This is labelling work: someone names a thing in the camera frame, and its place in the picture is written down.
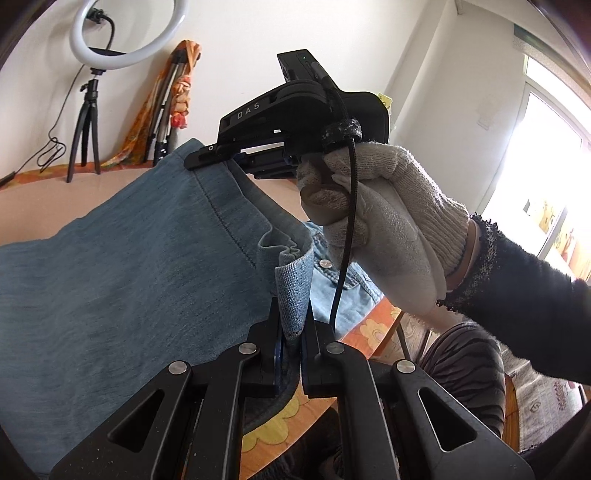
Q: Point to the folded silver tripod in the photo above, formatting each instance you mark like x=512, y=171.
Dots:
x=159, y=124

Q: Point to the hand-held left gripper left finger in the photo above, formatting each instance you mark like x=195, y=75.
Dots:
x=276, y=350

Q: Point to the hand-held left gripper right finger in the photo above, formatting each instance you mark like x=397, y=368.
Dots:
x=309, y=360

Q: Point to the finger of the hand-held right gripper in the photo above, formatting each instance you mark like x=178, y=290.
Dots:
x=207, y=156
x=272, y=165

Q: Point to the orange floral bedsheet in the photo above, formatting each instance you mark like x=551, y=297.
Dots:
x=369, y=330

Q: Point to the bright window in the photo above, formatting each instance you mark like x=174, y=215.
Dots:
x=545, y=161

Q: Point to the small black tripod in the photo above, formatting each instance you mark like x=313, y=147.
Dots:
x=90, y=101

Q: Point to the person's right hand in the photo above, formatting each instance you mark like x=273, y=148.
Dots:
x=392, y=194

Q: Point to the light blue denim pants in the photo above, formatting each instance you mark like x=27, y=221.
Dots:
x=138, y=277

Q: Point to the folded tripod with orange cloth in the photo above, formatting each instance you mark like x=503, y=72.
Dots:
x=182, y=97

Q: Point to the person's right forearm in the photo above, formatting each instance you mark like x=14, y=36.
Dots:
x=531, y=300

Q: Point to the black gooseneck phone holder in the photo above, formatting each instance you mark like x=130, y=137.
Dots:
x=108, y=27

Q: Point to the patterned grey rug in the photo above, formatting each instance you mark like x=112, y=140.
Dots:
x=549, y=401

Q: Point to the person's leg striped trousers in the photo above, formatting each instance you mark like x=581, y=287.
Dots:
x=466, y=364

